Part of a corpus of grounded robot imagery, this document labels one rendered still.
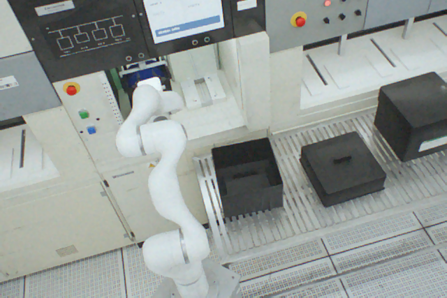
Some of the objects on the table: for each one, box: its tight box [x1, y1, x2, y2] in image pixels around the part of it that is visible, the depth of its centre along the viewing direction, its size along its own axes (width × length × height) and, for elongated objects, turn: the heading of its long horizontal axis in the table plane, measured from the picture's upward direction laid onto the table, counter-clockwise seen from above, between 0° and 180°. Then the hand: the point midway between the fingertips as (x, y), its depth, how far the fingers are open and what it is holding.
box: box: [374, 72, 447, 162], centre depth 209 cm, size 29×29×25 cm
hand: (146, 75), depth 203 cm, fingers open, 6 cm apart
